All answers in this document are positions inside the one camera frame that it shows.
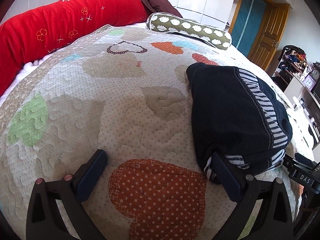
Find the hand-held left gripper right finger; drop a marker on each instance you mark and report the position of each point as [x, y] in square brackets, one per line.
[226, 180]

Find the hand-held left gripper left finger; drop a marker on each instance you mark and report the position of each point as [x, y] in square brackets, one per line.
[92, 177]

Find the navy pants with striped sides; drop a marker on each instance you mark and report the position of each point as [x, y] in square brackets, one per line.
[225, 110]

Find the white knit garment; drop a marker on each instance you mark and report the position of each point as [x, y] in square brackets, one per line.
[300, 130]

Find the patchwork heart quilt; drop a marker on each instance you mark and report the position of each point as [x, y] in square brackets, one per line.
[112, 120]

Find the beige desk shelf unit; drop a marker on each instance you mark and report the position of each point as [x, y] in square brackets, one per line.
[292, 87]

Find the purple alarm clock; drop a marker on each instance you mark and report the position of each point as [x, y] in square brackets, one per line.
[309, 82]

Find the dark ornate table clock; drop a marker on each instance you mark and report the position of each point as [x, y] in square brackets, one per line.
[315, 73]

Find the cluttered shoe rack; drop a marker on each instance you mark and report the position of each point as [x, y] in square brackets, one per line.
[292, 57]

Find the wooden door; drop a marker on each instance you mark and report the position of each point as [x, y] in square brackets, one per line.
[270, 37]

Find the olive bolster pillow white dots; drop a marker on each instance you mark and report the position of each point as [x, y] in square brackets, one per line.
[190, 27]

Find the red bolster pillow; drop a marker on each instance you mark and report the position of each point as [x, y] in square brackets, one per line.
[62, 22]

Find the teal curtain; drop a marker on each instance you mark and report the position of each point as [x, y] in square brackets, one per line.
[247, 22]

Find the dark brown blanket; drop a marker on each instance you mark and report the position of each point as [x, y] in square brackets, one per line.
[155, 2]

